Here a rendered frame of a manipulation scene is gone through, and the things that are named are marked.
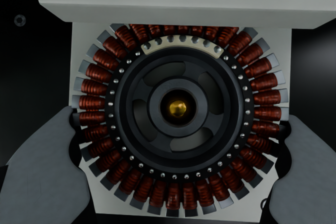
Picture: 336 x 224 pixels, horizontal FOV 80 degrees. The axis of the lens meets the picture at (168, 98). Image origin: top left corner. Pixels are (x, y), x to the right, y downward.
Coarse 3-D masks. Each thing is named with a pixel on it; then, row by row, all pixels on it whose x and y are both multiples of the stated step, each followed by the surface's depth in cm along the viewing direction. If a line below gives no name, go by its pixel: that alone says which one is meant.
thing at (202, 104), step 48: (96, 48) 11; (144, 48) 10; (192, 48) 10; (240, 48) 10; (96, 96) 10; (144, 96) 12; (192, 96) 11; (240, 96) 10; (96, 144) 10; (144, 144) 12; (240, 144) 10; (144, 192) 10; (192, 192) 10; (240, 192) 10
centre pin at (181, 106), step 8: (168, 96) 12; (176, 96) 11; (184, 96) 11; (168, 104) 11; (176, 104) 11; (184, 104) 11; (192, 104) 12; (168, 112) 11; (176, 112) 11; (184, 112) 11; (192, 112) 12; (168, 120) 12; (176, 120) 11; (184, 120) 12
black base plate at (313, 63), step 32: (0, 0) 15; (32, 0) 15; (0, 32) 15; (32, 32) 15; (64, 32) 15; (320, 32) 15; (0, 64) 15; (32, 64) 15; (64, 64) 15; (320, 64) 15; (0, 96) 15; (32, 96) 15; (64, 96) 15; (320, 96) 15; (0, 128) 15; (32, 128) 15; (320, 128) 15; (0, 160) 15
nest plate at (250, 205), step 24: (72, 24) 14; (96, 24) 14; (72, 48) 14; (288, 48) 14; (72, 72) 14; (168, 72) 14; (288, 72) 13; (216, 96) 14; (288, 96) 13; (144, 120) 14; (192, 144) 14; (96, 192) 14; (264, 192) 13; (192, 216) 14; (216, 216) 14; (240, 216) 13
